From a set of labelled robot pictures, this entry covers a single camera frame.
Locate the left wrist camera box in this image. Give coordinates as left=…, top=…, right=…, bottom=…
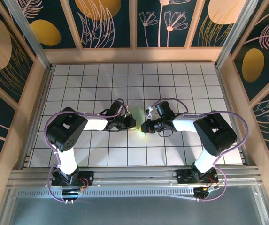
left=109, top=99, right=128, bottom=117

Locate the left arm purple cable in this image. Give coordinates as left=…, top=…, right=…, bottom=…
left=44, top=98, right=127, bottom=204

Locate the grey metal panel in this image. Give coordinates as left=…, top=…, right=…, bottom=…
left=6, top=184, right=269, bottom=225

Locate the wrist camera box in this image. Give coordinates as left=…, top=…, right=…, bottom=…
left=109, top=99, right=128, bottom=117
left=145, top=100, right=175, bottom=118

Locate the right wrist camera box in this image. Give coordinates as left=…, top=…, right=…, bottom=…
left=145, top=100, right=175, bottom=118

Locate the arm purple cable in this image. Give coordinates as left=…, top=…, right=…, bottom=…
left=148, top=97, right=249, bottom=203
left=44, top=98, right=127, bottom=204

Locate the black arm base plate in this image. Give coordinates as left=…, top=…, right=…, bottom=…
left=51, top=170, right=95, bottom=187
left=176, top=169, right=219, bottom=185

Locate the white flat cable strip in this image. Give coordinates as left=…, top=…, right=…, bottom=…
left=164, top=192, right=200, bottom=202

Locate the aluminium extrusion rail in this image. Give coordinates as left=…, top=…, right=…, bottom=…
left=8, top=165, right=261, bottom=188

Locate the grey slotted cable duct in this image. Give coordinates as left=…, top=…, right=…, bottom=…
left=16, top=187, right=196, bottom=199

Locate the aluminium corner post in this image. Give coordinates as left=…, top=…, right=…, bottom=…
left=2, top=0, right=53, bottom=71
left=215, top=0, right=260, bottom=69

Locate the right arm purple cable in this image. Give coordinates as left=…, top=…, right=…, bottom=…
left=148, top=97, right=249, bottom=203

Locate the small black electronics module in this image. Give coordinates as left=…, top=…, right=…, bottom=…
left=61, top=185, right=89, bottom=203
left=192, top=185, right=221, bottom=200

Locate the white grid mat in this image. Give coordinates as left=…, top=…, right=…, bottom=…
left=28, top=63, right=246, bottom=167

